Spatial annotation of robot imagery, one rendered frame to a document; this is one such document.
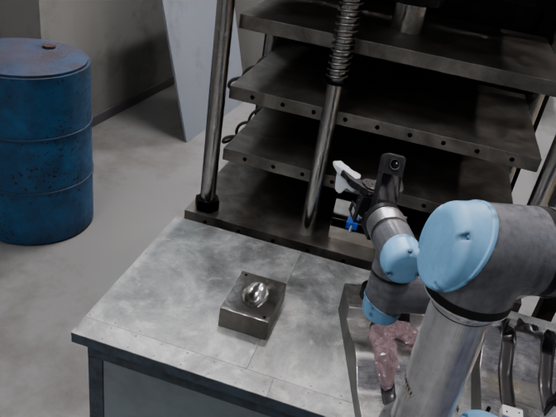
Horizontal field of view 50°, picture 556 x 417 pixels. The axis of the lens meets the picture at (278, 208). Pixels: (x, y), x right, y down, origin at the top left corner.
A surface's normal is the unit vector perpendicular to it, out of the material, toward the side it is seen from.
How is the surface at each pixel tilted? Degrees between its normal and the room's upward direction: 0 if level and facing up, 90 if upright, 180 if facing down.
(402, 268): 90
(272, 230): 0
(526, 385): 1
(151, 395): 90
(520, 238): 45
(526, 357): 28
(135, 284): 0
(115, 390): 90
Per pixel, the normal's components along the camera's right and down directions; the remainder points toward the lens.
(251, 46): -0.35, 0.43
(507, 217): 0.16, -0.72
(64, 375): 0.14, -0.85
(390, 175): 0.19, 0.04
